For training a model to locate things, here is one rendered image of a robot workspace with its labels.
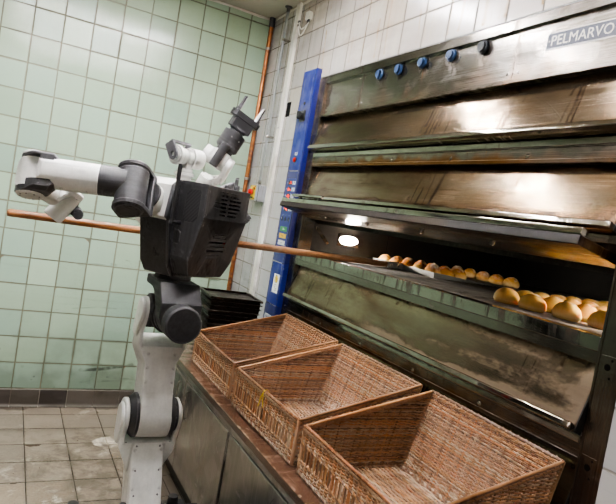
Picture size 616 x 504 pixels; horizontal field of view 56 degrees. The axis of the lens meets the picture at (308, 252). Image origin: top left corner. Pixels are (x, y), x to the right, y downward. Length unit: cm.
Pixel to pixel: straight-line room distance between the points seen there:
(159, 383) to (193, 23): 249
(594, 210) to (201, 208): 109
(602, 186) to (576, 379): 52
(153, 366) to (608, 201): 143
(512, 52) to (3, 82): 265
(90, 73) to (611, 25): 276
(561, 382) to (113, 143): 281
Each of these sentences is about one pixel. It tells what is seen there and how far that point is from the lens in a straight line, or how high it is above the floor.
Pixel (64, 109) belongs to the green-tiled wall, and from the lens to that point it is 368.
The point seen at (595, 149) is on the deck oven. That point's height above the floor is 167.
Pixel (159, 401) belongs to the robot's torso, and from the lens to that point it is 201.
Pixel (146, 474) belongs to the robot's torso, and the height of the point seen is 45.
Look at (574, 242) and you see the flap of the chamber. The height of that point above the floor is 140.
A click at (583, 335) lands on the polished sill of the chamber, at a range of 170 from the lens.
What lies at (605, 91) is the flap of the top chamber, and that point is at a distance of 182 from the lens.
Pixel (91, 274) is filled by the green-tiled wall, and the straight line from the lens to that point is 373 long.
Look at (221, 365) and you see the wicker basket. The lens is 254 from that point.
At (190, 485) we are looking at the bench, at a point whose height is 16.
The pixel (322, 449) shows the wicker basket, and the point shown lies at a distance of 175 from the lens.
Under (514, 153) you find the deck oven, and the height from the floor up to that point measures 166.
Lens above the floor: 134
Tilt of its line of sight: 3 degrees down
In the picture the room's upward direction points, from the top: 10 degrees clockwise
